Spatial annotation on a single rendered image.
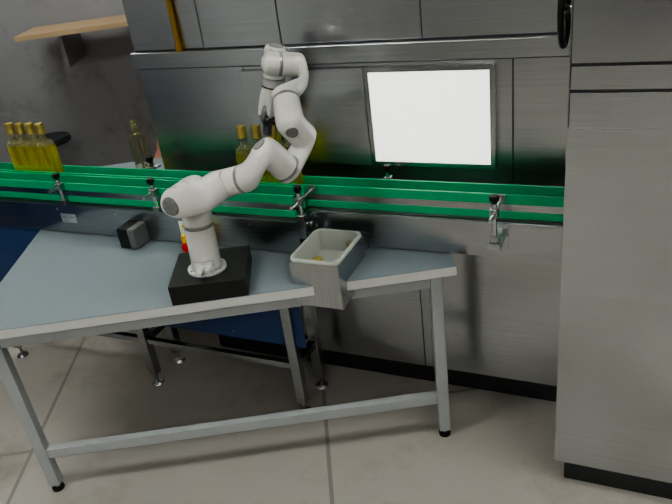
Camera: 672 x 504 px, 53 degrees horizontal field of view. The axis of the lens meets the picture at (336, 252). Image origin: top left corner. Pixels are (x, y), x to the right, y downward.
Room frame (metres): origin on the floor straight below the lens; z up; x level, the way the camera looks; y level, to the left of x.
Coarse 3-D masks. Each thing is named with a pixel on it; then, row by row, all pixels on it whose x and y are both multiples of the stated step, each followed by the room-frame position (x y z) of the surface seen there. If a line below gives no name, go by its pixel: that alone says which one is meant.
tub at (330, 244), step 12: (324, 228) 2.06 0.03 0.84; (312, 240) 2.01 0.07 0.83; (324, 240) 2.05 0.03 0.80; (336, 240) 2.03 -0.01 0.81; (300, 252) 1.93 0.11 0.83; (312, 252) 1.99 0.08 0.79; (324, 252) 2.02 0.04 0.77; (336, 252) 2.01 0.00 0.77; (348, 252) 1.88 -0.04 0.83; (324, 264) 1.82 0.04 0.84; (336, 264) 1.81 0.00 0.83
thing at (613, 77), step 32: (576, 0) 1.61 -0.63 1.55; (608, 0) 1.57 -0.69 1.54; (640, 0) 1.54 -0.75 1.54; (576, 32) 1.60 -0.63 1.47; (608, 32) 1.57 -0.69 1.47; (640, 32) 1.54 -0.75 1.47; (576, 64) 1.61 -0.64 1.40; (608, 64) 1.57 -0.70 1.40; (640, 64) 1.54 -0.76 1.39; (576, 96) 1.60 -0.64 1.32; (608, 96) 1.57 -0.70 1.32; (640, 96) 1.54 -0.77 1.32; (640, 128) 1.53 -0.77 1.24
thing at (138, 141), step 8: (136, 120) 2.66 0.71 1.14; (136, 128) 2.65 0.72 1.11; (136, 136) 2.63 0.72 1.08; (144, 136) 2.65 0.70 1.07; (136, 144) 2.63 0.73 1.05; (144, 144) 2.65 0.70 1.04; (136, 152) 2.63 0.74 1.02; (144, 152) 2.64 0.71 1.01; (136, 160) 2.64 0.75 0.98; (144, 160) 2.63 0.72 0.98; (144, 168) 2.62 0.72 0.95
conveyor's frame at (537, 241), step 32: (0, 224) 2.72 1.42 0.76; (32, 224) 2.63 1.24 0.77; (64, 224) 2.55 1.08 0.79; (96, 224) 2.47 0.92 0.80; (160, 224) 2.32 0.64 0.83; (224, 224) 2.19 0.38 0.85; (256, 224) 2.13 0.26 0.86; (288, 224) 2.08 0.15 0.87; (320, 224) 2.13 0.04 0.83; (352, 224) 2.07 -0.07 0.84; (384, 224) 2.02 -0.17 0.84; (416, 224) 1.97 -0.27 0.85; (448, 224) 1.92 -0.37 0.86; (480, 224) 1.88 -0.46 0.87; (512, 224) 1.83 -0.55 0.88; (544, 224) 1.80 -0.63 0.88; (512, 256) 1.83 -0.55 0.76; (544, 256) 1.79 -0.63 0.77
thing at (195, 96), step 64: (128, 0) 2.66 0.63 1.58; (192, 0) 2.53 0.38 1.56; (256, 0) 2.42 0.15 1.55; (320, 0) 2.31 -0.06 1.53; (384, 0) 2.21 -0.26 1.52; (448, 0) 2.12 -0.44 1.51; (512, 0) 2.04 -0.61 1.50; (192, 64) 2.53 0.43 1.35; (256, 64) 2.41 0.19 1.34; (320, 64) 2.33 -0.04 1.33; (384, 64) 2.22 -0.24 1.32; (512, 64) 2.04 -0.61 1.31; (192, 128) 2.59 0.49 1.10; (512, 128) 2.04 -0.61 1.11
